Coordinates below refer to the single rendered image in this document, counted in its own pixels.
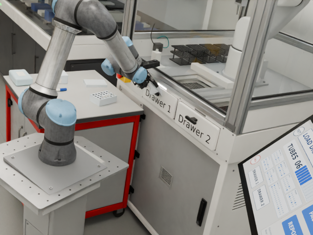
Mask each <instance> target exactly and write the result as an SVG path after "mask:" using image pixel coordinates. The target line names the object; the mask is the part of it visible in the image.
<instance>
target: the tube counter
mask: <svg viewBox="0 0 313 235"><path fill-rule="evenodd" d="M291 167H292V170H293V172H294V174H295V177H296V179H297V182H298V184H299V186H300V189H301V191H302V193H303V196H304V198H305V200H306V202H308V201H310V200H312V199H313V176H312V174H311V172H310V170H309V168H308V166H307V163H306V161H305V159H304V157H302V158H301V159H299V160H298V161H296V162H294V163H293V164H291Z"/></svg>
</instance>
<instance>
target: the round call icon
mask: <svg viewBox="0 0 313 235"><path fill-rule="evenodd" d="M261 160H262V158H261V155H260V153H259V154H258V155H256V156H255V157H253V158H252V159H250V160H249V161H250V164H251V166H253V165H254V164H256V163H258V162H259V161H261Z"/></svg>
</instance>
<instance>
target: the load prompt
mask: <svg viewBox="0 0 313 235"><path fill-rule="evenodd" d="M297 138H298V140H299V142H300V144H301V146H302V148H303V150H304V152H305V154H306V156H307V157H308V159H309V161H310V163H311V165H312V167H313V130H312V128H310V129H309V130H307V131H306V132H304V133H303V134H301V135H299V136H298V137H297Z"/></svg>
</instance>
